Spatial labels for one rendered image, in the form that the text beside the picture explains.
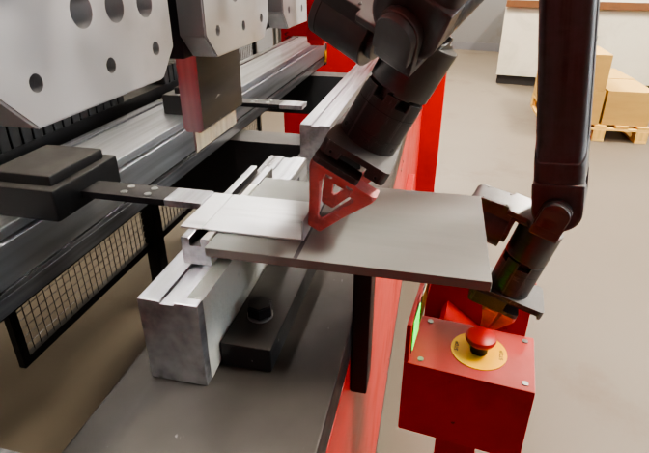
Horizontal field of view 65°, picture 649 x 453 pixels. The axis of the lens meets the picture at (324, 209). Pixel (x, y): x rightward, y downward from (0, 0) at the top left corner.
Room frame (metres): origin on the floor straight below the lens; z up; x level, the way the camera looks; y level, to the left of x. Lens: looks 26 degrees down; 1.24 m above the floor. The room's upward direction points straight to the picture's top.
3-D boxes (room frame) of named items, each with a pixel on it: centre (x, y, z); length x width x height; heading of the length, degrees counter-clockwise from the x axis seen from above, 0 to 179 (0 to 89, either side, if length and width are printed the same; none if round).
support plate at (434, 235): (0.47, -0.03, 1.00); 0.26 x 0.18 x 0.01; 77
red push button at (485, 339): (0.52, -0.20, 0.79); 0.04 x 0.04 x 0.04
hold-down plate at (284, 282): (0.53, 0.05, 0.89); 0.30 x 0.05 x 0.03; 167
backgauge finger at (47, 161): (0.55, 0.26, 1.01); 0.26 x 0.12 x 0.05; 77
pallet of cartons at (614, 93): (4.26, -2.22, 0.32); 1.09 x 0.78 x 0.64; 163
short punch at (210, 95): (0.51, 0.11, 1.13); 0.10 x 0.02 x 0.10; 167
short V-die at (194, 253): (0.53, 0.11, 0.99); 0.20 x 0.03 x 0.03; 167
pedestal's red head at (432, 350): (0.57, -0.21, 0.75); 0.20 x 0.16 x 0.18; 161
